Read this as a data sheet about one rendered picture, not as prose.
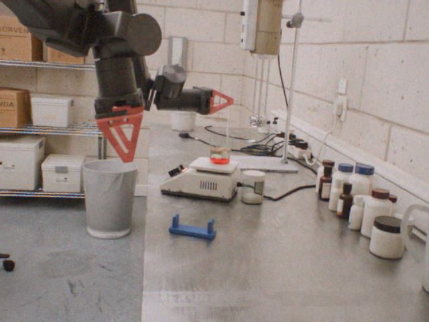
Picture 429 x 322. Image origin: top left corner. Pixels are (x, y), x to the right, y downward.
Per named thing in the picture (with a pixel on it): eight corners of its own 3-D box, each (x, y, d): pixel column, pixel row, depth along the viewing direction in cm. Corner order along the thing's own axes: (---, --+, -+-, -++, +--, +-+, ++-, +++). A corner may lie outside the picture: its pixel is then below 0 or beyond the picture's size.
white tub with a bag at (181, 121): (190, 127, 252) (192, 85, 247) (202, 131, 239) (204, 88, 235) (163, 127, 245) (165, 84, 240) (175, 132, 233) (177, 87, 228)
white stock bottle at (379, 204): (389, 241, 110) (397, 195, 107) (362, 237, 111) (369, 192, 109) (385, 232, 116) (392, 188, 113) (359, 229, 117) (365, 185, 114)
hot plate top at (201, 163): (188, 168, 131) (188, 165, 131) (199, 159, 143) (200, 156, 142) (231, 174, 129) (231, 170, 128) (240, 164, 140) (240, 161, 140)
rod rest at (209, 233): (167, 232, 106) (168, 216, 106) (173, 227, 110) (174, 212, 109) (212, 239, 104) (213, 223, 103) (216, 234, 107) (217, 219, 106)
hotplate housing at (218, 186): (158, 193, 134) (159, 165, 132) (173, 182, 146) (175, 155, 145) (238, 204, 129) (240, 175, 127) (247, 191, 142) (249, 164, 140)
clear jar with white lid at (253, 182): (246, 205, 129) (249, 176, 127) (236, 198, 134) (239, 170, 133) (266, 204, 131) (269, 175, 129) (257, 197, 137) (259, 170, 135)
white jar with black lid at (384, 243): (405, 261, 99) (410, 228, 98) (370, 256, 101) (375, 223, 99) (400, 249, 106) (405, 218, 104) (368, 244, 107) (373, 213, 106)
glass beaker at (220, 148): (202, 165, 134) (204, 134, 132) (216, 162, 139) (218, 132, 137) (224, 170, 130) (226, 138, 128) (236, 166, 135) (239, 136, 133)
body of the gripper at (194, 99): (199, 86, 131) (172, 84, 129) (211, 89, 122) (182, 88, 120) (198, 110, 133) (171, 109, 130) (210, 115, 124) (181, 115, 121)
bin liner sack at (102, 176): (78, 239, 287) (78, 171, 278) (85, 220, 319) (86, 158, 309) (135, 240, 291) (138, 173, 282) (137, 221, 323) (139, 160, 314)
